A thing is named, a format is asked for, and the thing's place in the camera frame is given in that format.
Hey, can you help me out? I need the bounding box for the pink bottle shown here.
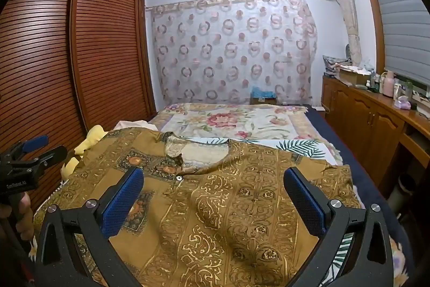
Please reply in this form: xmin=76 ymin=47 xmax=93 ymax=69
xmin=383 ymin=71 xmax=396 ymax=97

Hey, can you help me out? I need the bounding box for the palm leaf print cloth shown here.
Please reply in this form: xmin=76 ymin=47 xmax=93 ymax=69
xmin=178 ymin=136 xmax=365 ymax=287

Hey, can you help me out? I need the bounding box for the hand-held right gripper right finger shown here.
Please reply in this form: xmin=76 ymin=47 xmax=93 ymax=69
xmin=283 ymin=167 xmax=393 ymax=287

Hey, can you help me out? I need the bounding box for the tied beige curtain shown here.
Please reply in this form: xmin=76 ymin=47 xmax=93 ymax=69
xmin=327 ymin=0 xmax=363 ymax=67

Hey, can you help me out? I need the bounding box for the open cardboard box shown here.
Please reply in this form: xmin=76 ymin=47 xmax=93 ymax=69
xmin=338 ymin=67 xmax=370 ymax=86

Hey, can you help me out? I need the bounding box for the cream pillow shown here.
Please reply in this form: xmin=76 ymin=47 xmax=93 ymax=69
xmin=112 ymin=120 xmax=158 ymax=132

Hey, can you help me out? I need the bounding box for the blue item on box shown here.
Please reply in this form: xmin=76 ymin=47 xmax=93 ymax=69
xmin=250 ymin=85 xmax=278 ymax=105

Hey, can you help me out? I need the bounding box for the wooden cabinet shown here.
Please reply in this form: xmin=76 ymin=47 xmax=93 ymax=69
xmin=321 ymin=73 xmax=430 ymax=197

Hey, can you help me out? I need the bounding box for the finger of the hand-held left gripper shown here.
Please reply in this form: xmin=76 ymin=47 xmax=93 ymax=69
xmin=10 ymin=135 xmax=49 ymax=155
xmin=32 ymin=145 xmax=68 ymax=170

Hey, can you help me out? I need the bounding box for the patterned pillow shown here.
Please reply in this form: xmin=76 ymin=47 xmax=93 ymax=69
xmin=322 ymin=55 xmax=352 ymax=76

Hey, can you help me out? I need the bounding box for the grey window blind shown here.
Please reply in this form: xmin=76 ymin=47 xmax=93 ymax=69
xmin=363 ymin=0 xmax=430 ymax=86

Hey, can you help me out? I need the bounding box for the yellow garment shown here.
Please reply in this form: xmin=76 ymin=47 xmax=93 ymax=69
xmin=60 ymin=125 xmax=108 ymax=178

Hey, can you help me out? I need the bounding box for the wooden slatted wardrobe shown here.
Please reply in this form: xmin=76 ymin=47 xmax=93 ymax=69
xmin=0 ymin=0 xmax=157 ymax=220

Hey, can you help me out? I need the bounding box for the navy bed sheet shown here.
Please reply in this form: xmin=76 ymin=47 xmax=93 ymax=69
xmin=307 ymin=107 xmax=404 ymax=240

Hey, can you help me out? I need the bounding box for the floral blanket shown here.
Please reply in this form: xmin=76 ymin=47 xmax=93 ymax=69
xmin=28 ymin=102 xmax=415 ymax=287

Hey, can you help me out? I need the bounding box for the ring patterned sheer curtain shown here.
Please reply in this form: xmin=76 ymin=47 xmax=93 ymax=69
xmin=146 ymin=0 xmax=318 ymax=106

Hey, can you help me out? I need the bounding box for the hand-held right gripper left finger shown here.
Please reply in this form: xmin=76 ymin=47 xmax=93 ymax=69
xmin=35 ymin=167 xmax=145 ymax=287

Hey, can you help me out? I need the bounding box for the brown patterned shirt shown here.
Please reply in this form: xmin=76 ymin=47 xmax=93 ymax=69
xmin=34 ymin=127 xmax=365 ymax=287

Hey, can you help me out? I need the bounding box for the grey round bin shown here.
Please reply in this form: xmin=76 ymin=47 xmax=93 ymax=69
xmin=386 ymin=173 xmax=417 ymax=210

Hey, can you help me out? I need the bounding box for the person's left hand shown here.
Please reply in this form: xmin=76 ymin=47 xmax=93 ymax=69
xmin=14 ymin=192 xmax=35 ymax=242

